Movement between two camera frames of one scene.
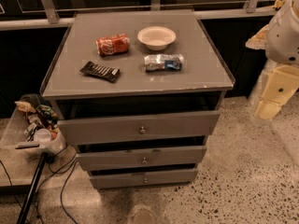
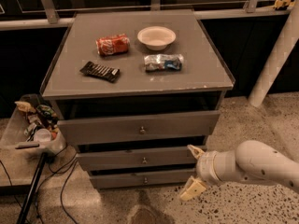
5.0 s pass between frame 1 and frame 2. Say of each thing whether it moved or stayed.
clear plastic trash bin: stayed
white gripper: moved
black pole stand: stayed
